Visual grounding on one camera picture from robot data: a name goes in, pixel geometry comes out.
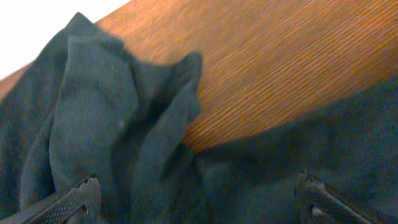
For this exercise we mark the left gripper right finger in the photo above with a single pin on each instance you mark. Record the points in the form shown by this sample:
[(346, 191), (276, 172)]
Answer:
[(318, 202)]

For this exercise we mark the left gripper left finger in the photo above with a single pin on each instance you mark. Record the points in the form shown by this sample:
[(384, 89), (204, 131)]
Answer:
[(79, 205)]

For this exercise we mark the black Nike t-shirt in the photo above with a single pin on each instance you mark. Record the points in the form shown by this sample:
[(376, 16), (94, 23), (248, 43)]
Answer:
[(86, 106)]

